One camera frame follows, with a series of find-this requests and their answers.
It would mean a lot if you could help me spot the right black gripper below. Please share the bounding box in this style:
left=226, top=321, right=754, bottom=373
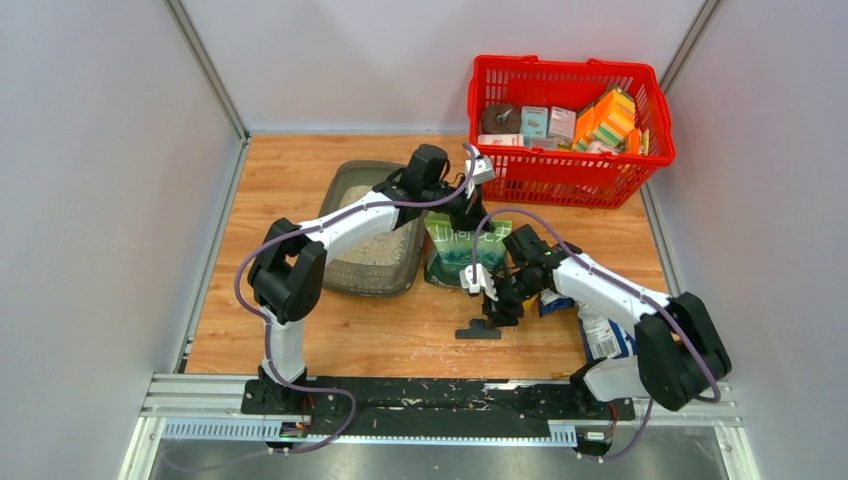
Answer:
left=481, top=270, right=545, bottom=332

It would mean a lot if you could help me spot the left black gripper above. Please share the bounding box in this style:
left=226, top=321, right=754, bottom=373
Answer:
left=422, top=177, right=495, bottom=234

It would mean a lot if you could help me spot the yellow plastic scoop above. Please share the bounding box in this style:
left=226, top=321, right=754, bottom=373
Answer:
left=522, top=296, right=539, bottom=311

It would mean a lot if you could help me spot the green litter bag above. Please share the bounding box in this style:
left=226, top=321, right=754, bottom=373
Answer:
left=424, top=212, right=512, bottom=288

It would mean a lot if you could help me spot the black bag clip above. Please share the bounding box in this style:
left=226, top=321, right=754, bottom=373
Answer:
left=454, top=318, right=502, bottom=340

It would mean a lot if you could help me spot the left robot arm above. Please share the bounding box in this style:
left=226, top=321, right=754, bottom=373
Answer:
left=234, top=144, right=495, bottom=415

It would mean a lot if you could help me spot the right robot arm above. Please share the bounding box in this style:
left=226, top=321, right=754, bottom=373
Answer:
left=461, top=225, right=732, bottom=419

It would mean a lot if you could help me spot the pink flat box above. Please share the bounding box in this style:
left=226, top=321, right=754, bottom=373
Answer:
left=477, top=134, right=524, bottom=147

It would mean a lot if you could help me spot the grey litter box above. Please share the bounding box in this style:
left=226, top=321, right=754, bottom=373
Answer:
left=319, top=160, right=425, bottom=297

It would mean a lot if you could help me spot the teal small box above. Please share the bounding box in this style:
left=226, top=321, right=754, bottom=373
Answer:
left=519, top=105, right=549, bottom=142

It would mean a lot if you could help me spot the pink grey box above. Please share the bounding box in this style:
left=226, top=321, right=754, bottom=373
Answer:
left=547, top=106, right=577, bottom=144

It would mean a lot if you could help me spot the orange box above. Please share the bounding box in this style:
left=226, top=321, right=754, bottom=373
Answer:
left=571, top=87, right=637, bottom=152

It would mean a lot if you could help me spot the brown round item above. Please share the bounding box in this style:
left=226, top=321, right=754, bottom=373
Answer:
left=480, top=103, right=522, bottom=134

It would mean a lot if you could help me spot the red shopping basket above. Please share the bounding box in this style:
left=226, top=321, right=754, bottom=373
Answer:
left=467, top=55, right=676, bottom=209

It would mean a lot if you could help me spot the blue crumpled bag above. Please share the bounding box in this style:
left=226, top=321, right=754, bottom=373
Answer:
left=538, top=289, right=637, bottom=363

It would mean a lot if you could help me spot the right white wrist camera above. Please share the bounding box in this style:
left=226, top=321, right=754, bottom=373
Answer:
left=459, top=263, right=498, bottom=301

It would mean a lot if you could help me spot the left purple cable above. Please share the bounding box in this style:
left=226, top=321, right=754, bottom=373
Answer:
left=233, top=142, right=480, bottom=458

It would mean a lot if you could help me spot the purple cable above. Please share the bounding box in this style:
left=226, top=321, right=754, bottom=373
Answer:
left=233, top=142, right=480, bottom=458
left=470, top=207, right=723, bottom=464

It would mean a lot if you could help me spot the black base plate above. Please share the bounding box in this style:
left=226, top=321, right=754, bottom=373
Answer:
left=241, top=376, right=635, bottom=438

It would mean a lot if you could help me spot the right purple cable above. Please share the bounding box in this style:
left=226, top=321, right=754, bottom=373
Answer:
left=470, top=207, right=723, bottom=464

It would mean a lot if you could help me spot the aluminium rail frame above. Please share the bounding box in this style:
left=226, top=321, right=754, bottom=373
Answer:
left=120, top=374, right=761, bottom=479

